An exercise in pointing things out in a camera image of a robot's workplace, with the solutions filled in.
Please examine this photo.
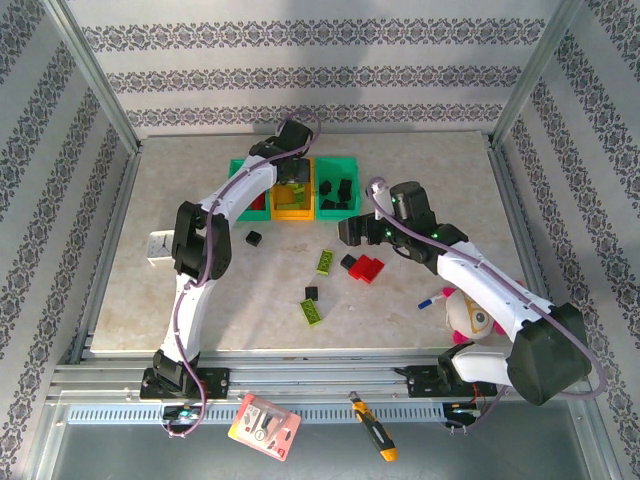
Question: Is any green plastic bin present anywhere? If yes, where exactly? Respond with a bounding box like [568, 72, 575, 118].
[313, 156, 362, 221]
[227, 158, 274, 223]

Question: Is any large red lego assembly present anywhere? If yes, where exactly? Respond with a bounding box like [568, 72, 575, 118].
[348, 254, 386, 285]

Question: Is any yellow plastic bin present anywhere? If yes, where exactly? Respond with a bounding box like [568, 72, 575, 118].
[269, 157, 317, 221]

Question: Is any long lime lego brick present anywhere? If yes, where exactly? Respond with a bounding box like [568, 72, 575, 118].
[299, 298, 325, 329]

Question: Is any white and pink plush toy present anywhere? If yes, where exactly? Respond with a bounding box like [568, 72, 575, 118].
[442, 284, 507, 347]

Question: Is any white square analog clock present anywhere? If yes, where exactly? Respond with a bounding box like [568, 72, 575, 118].
[148, 230, 177, 267]

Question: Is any yellow black utility knife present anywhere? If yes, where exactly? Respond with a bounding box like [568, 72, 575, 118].
[348, 391, 400, 462]

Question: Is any red blister pack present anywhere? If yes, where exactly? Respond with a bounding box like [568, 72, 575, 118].
[227, 393, 303, 462]

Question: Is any small circuit board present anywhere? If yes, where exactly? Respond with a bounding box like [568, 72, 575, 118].
[162, 405, 206, 422]

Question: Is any aluminium rear frame rail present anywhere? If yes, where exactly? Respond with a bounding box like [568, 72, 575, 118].
[135, 130, 494, 141]

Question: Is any aluminium side frame rail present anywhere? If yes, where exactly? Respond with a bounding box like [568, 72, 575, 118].
[73, 148, 145, 354]
[487, 143, 572, 359]

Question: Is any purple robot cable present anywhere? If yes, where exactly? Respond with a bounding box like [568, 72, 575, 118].
[367, 175, 609, 436]
[160, 107, 322, 440]

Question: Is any aluminium front mounting rail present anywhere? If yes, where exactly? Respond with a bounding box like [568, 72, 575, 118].
[49, 349, 589, 402]

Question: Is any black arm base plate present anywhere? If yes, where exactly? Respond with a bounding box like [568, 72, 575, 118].
[139, 367, 232, 400]
[405, 365, 496, 400]

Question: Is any slotted grey cable tray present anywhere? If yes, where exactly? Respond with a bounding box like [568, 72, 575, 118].
[67, 403, 446, 426]

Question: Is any aluminium frame post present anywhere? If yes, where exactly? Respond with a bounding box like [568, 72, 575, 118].
[489, 0, 584, 146]
[47, 0, 144, 154]

